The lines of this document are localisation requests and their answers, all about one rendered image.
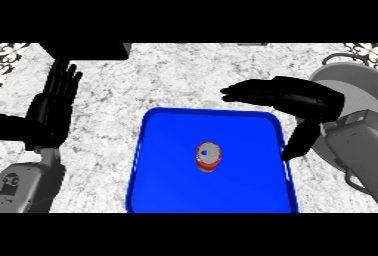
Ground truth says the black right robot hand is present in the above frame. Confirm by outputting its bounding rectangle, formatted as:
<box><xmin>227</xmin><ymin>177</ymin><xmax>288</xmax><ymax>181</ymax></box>
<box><xmin>218</xmin><ymin>75</ymin><xmax>347</xmax><ymax>162</ymax></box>

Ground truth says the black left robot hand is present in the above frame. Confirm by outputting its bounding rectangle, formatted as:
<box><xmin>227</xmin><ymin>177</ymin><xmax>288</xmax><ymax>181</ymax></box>
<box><xmin>0</xmin><ymin>57</ymin><xmax>84</xmax><ymax>152</ymax></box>

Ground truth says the grey pot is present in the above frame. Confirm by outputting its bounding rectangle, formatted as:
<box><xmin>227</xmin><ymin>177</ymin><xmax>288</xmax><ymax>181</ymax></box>
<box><xmin>295</xmin><ymin>52</ymin><xmax>378</xmax><ymax>198</ymax></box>

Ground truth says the red can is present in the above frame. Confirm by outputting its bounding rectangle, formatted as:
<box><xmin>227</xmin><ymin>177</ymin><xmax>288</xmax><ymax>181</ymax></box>
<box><xmin>195</xmin><ymin>140</ymin><xmax>223</xmax><ymax>174</ymax></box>

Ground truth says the blue tray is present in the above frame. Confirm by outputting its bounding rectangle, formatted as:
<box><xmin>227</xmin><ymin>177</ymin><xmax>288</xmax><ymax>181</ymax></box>
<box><xmin>124</xmin><ymin>106</ymin><xmax>301</xmax><ymax>214</ymax></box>

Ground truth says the black appliance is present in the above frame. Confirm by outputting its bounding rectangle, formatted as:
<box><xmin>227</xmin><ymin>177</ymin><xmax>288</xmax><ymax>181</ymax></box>
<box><xmin>37</xmin><ymin>42</ymin><xmax>133</xmax><ymax>62</ymax></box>

